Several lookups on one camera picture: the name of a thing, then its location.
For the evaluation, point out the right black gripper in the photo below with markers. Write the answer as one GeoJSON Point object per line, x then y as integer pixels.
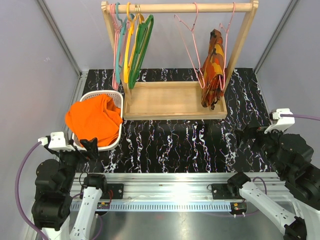
{"type": "Point", "coordinates": [244, 133]}

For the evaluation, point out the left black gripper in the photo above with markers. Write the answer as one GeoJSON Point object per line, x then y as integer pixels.
{"type": "Point", "coordinates": [90, 145]}

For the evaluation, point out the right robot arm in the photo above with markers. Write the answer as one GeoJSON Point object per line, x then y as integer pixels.
{"type": "Point", "coordinates": [290, 157]}

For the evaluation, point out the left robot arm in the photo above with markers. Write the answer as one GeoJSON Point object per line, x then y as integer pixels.
{"type": "Point", "coordinates": [54, 180]}

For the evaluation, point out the camouflage orange trousers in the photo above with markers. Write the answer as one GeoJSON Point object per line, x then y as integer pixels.
{"type": "Point", "coordinates": [213, 71]}

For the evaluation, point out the teal plastic hanger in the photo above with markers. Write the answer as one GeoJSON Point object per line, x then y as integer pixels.
{"type": "Point", "coordinates": [121, 32]}

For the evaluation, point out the yellow plastic hanger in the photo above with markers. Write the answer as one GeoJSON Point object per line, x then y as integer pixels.
{"type": "Point", "coordinates": [128, 59]}

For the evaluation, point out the white perforated plastic basket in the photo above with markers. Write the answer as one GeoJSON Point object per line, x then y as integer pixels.
{"type": "Point", "coordinates": [118, 100]}

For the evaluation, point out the wooden clothes rack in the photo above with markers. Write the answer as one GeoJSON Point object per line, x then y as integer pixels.
{"type": "Point", "coordinates": [249, 9]}

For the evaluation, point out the wooden tray base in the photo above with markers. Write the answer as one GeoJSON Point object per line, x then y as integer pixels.
{"type": "Point", "coordinates": [169, 100]}

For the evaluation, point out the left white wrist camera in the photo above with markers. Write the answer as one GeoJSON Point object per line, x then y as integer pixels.
{"type": "Point", "coordinates": [56, 141]}

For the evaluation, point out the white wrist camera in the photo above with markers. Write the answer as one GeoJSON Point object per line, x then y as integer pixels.
{"type": "Point", "coordinates": [56, 141]}
{"type": "Point", "coordinates": [281, 118]}

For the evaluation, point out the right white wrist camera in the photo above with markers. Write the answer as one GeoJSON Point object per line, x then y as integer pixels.
{"type": "Point", "coordinates": [281, 118]}

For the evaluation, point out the aluminium mounting rail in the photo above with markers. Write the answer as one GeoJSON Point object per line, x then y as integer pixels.
{"type": "Point", "coordinates": [167, 192]}

